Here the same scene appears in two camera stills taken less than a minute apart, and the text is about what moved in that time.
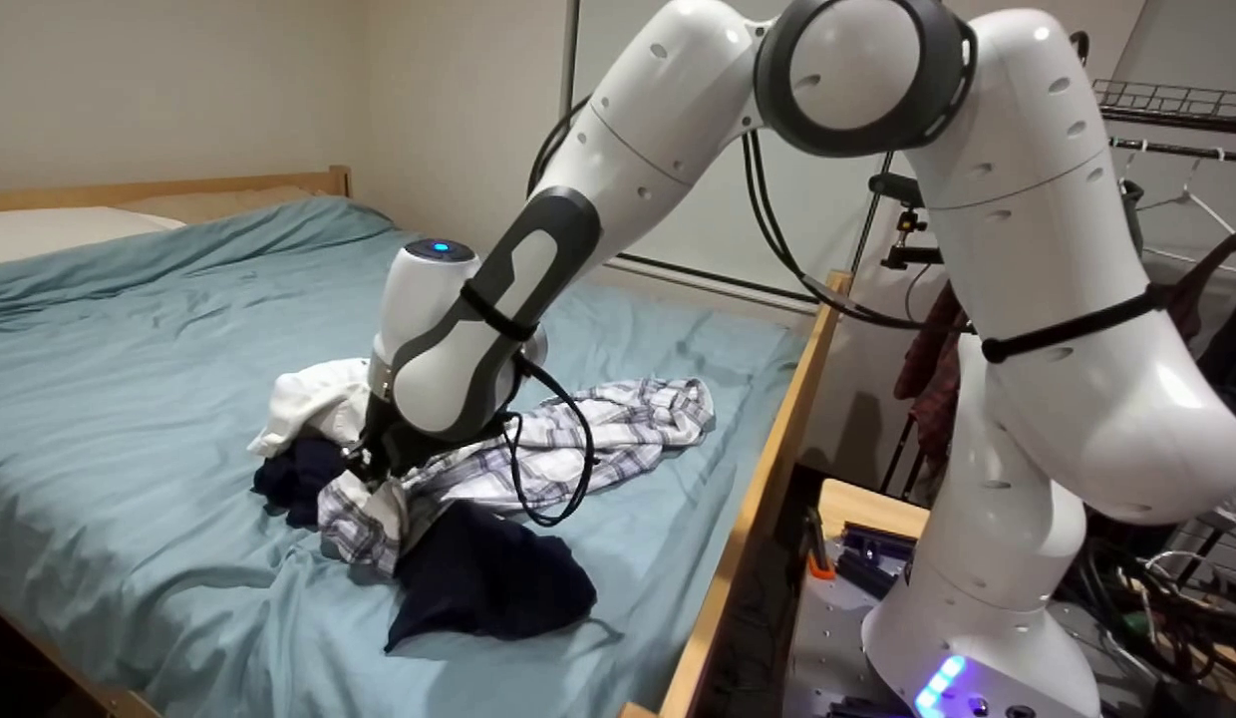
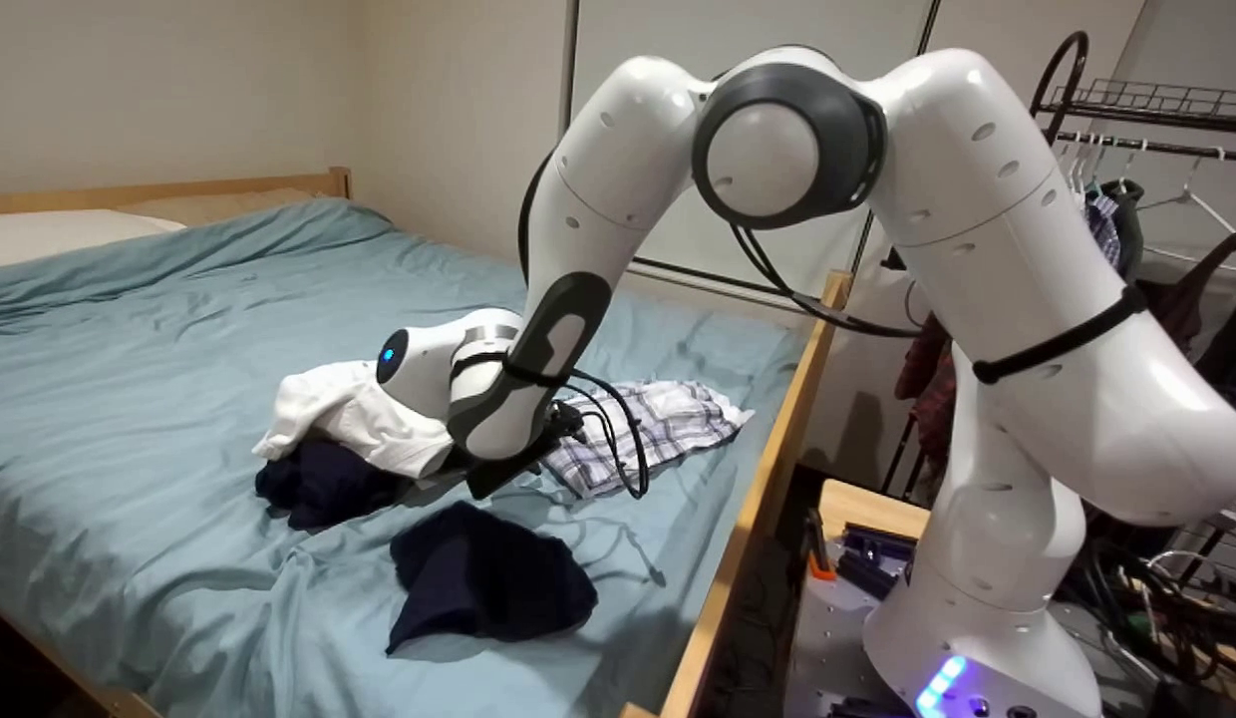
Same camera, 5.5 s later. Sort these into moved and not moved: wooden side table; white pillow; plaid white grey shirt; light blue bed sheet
Moved: plaid white grey shirt
Not moved: wooden side table; white pillow; light blue bed sheet
